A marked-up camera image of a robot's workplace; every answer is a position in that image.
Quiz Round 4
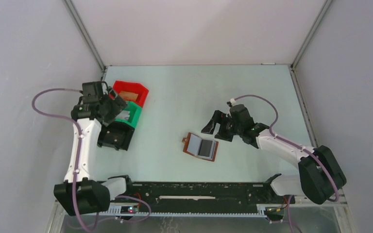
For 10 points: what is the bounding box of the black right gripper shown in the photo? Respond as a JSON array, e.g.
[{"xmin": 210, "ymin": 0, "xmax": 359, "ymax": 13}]
[{"xmin": 201, "ymin": 110, "xmax": 242, "ymax": 142}]

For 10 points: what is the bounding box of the brown leather card holder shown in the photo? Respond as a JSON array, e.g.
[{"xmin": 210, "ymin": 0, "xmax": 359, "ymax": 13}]
[{"xmin": 182, "ymin": 132, "xmax": 219, "ymax": 162}]

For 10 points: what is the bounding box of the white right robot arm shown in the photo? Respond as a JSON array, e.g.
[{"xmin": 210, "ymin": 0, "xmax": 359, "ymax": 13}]
[{"xmin": 201, "ymin": 100, "xmax": 347, "ymax": 204}]

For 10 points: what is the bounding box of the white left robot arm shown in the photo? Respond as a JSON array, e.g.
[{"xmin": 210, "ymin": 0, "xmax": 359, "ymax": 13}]
[{"xmin": 53, "ymin": 81, "xmax": 134, "ymax": 216}]

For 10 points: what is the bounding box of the clear card in green bin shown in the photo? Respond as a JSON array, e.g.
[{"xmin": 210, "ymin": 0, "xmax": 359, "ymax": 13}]
[{"xmin": 116, "ymin": 110, "xmax": 132, "ymax": 122}]

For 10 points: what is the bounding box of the orange card in red bin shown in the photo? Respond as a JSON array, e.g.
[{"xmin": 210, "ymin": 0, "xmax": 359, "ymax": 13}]
[{"xmin": 119, "ymin": 91, "xmax": 138, "ymax": 102}]

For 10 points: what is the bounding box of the green plastic bin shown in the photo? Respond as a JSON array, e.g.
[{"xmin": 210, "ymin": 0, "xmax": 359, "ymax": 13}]
[{"xmin": 115, "ymin": 101, "xmax": 142, "ymax": 128}]

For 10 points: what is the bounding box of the red plastic bin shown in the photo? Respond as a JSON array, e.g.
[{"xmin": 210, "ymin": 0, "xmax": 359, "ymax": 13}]
[{"xmin": 113, "ymin": 81, "xmax": 149, "ymax": 108}]

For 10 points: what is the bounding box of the black plastic bin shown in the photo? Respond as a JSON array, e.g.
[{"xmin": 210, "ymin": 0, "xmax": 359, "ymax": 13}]
[{"xmin": 97, "ymin": 121, "xmax": 135, "ymax": 151}]

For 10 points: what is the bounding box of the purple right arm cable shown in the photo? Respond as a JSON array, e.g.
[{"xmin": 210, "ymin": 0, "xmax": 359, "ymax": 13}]
[{"xmin": 230, "ymin": 94, "xmax": 340, "ymax": 233}]

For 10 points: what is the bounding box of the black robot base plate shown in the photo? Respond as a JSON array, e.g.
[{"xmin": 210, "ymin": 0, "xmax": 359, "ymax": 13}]
[{"xmin": 126, "ymin": 178, "xmax": 289, "ymax": 215}]

